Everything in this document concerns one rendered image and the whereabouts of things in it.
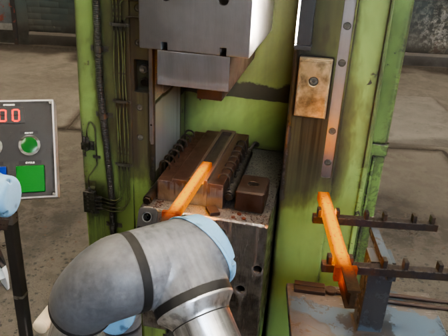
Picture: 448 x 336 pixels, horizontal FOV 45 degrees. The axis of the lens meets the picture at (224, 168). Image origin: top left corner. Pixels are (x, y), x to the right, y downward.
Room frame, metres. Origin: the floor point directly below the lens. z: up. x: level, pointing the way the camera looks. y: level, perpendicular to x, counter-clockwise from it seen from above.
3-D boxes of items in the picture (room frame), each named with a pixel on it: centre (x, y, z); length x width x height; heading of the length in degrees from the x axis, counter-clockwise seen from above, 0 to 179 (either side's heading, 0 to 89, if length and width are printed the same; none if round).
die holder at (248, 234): (1.60, 0.00, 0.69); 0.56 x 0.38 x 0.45; 169
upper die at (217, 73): (1.60, 0.06, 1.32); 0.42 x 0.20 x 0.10; 169
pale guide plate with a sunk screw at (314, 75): (1.47, -0.24, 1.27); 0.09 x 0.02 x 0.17; 79
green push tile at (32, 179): (1.33, 0.54, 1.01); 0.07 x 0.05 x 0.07; 104
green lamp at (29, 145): (1.37, 0.55, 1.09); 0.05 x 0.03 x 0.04; 79
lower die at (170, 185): (1.60, 0.06, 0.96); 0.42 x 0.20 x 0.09; 169
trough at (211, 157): (1.60, 0.03, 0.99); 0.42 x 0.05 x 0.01; 169
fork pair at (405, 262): (1.09, -0.39, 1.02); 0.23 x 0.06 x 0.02; 178
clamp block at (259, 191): (1.42, -0.09, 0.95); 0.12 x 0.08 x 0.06; 169
